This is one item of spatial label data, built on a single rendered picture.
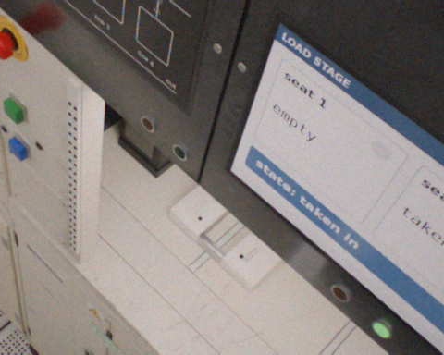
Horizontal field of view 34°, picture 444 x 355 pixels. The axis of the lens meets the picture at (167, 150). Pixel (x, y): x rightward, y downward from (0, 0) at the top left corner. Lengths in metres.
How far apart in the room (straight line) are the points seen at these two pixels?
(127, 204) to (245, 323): 0.31
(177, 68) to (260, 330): 0.72
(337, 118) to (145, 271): 0.80
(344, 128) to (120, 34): 0.27
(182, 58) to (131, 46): 0.08
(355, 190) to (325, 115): 0.07
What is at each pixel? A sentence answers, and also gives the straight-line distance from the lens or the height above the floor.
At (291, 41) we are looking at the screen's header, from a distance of 0.57.
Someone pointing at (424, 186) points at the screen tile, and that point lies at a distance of 0.57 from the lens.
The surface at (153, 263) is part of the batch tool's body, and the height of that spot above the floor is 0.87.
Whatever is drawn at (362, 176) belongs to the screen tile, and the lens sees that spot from 0.60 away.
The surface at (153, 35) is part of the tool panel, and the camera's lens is 0.70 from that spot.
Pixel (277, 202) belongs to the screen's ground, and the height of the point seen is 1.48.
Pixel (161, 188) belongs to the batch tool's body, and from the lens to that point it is 1.41.
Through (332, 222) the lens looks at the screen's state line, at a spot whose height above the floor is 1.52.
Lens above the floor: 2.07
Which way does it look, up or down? 55 degrees down
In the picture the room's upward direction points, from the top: 11 degrees clockwise
